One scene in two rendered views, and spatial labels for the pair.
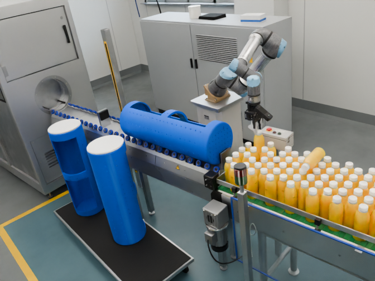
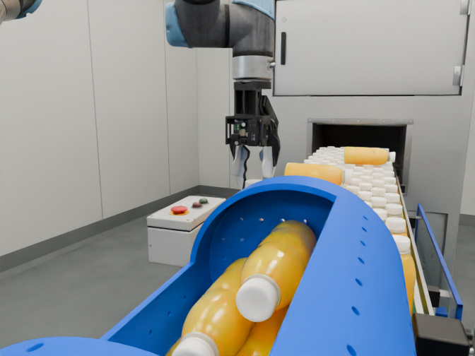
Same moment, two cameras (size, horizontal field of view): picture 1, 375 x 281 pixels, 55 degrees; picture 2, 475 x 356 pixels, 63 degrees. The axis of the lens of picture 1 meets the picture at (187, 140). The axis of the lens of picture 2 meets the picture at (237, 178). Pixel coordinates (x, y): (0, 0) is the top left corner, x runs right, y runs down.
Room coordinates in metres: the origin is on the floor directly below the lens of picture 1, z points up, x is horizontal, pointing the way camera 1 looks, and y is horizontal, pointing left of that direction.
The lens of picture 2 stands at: (2.34, 0.23, 1.33)
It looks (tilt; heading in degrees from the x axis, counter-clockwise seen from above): 11 degrees down; 244
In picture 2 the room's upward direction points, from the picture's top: straight up
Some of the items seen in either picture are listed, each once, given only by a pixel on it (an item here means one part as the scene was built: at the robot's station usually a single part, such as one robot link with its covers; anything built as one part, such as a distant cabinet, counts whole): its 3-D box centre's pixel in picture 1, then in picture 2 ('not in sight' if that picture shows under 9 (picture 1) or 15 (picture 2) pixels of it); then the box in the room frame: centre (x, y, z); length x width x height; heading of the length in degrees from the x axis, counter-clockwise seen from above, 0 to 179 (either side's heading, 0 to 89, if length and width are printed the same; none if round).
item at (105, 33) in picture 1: (125, 116); not in sight; (3.30, 0.57, 0.85); 0.06 x 0.06 x 1.70; 44
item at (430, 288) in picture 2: (234, 192); (431, 306); (1.69, -0.23, 0.94); 0.03 x 0.02 x 0.08; 44
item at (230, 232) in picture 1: (231, 227); not in sight; (2.10, -0.23, 0.31); 0.06 x 0.06 x 0.63; 44
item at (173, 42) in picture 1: (210, 74); not in sight; (4.59, -0.43, 0.72); 2.15 x 0.54 x 1.45; 37
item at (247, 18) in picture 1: (253, 18); not in sight; (3.94, -0.89, 1.48); 0.24 x 0.12 x 0.08; 45
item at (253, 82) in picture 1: (253, 85); (251, 26); (1.98, -0.43, 1.47); 0.09 x 0.08 x 0.11; 160
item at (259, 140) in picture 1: (259, 144); not in sight; (1.96, -0.44, 1.07); 0.07 x 0.07 x 0.17
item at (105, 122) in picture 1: (104, 118); not in sight; (2.96, 0.70, 1.00); 0.10 x 0.04 x 0.15; 134
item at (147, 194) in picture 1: (145, 187); not in sight; (2.80, 0.45, 0.31); 0.06 x 0.06 x 0.63; 44
